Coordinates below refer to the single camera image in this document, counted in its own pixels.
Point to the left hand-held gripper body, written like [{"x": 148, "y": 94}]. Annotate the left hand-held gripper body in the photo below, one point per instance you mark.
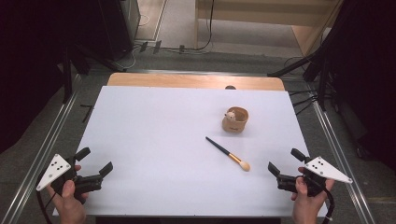
[{"x": 55, "y": 169}]

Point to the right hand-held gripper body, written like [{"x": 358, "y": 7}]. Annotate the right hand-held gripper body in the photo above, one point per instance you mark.
[{"x": 323, "y": 169}]

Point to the beige cup with bear figure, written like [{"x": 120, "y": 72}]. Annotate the beige cup with bear figure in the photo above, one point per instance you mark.
[{"x": 235, "y": 126}]

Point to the person's left hand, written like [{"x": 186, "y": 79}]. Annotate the person's left hand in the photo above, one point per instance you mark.
[{"x": 70, "y": 208}]

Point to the person's right hand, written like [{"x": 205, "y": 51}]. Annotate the person's right hand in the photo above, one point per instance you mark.
[{"x": 308, "y": 208}]

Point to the white table board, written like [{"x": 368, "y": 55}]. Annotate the white table board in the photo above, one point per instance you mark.
[{"x": 155, "y": 140}]

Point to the black metal stand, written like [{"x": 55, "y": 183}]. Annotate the black metal stand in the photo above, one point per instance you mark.
[
  {"x": 67, "y": 87},
  {"x": 323, "y": 93}
]

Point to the black curtain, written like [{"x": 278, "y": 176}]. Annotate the black curtain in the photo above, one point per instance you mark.
[
  {"x": 367, "y": 77},
  {"x": 28, "y": 62}
]

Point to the dark floor plug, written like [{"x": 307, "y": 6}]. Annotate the dark floor plug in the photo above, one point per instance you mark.
[{"x": 143, "y": 47}]

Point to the black cabinet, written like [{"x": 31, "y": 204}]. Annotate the black cabinet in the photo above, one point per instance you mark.
[{"x": 118, "y": 25}]

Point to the light wooden shelf unit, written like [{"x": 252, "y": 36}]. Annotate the light wooden shelf unit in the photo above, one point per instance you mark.
[{"x": 249, "y": 12}]

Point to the metal floor rail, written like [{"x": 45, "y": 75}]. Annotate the metal floor rail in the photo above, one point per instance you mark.
[
  {"x": 339, "y": 161},
  {"x": 40, "y": 155}
]

